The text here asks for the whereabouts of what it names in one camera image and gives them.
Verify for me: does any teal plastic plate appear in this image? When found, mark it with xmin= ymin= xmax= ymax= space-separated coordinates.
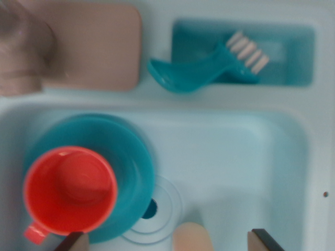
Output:
xmin=23 ymin=113 xmax=155 ymax=244

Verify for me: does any beige bread-shaped toy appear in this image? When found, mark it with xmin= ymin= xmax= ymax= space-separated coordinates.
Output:
xmin=172 ymin=221 xmax=214 ymax=251

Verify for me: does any light blue toy sink unit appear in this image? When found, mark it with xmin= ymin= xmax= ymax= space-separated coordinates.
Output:
xmin=0 ymin=0 xmax=335 ymax=251

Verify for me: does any red cup with handle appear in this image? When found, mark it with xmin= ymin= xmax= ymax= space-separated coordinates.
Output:
xmin=23 ymin=146 xmax=118 ymax=245

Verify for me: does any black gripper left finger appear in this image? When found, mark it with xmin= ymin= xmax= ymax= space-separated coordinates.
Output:
xmin=53 ymin=231 xmax=90 ymax=251

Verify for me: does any teal dish brush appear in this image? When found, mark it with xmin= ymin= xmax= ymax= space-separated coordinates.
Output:
xmin=148 ymin=30 xmax=270 ymax=94

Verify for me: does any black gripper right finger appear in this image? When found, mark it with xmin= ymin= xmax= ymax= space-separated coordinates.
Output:
xmin=248 ymin=228 xmax=285 ymax=251

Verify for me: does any grey toy faucet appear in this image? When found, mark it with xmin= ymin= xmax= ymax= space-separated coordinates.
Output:
xmin=0 ymin=0 xmax=142 ymax=96

